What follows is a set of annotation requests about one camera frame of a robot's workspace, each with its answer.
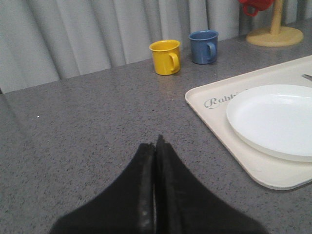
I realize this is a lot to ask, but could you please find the white round plate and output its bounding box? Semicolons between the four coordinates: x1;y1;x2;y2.
226;84;312;162

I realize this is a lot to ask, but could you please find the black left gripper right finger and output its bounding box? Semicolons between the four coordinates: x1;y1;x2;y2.
155;136;267;234

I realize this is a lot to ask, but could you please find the grey curtain backdrop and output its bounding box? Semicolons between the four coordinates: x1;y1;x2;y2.
0;0;312;95

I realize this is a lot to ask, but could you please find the wooden mug tree stand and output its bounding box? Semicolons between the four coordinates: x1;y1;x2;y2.
246;0;304;47

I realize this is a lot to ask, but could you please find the blue enamel mug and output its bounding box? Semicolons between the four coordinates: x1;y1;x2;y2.
189;30;219;64

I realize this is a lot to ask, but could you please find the yellow enamel mug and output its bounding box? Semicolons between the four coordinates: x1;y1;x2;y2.
149;39;181;76

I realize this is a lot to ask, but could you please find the beige rabbit serving tray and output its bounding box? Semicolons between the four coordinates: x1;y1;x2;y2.
185;56;312;190

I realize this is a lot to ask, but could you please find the red enamel mug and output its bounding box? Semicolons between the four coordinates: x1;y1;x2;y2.
238;0;274;17

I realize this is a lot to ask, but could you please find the silver metal fork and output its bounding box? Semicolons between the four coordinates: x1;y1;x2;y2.
301;74;312;81

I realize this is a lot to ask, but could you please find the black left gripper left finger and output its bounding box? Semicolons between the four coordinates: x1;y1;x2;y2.
50;144;155;234

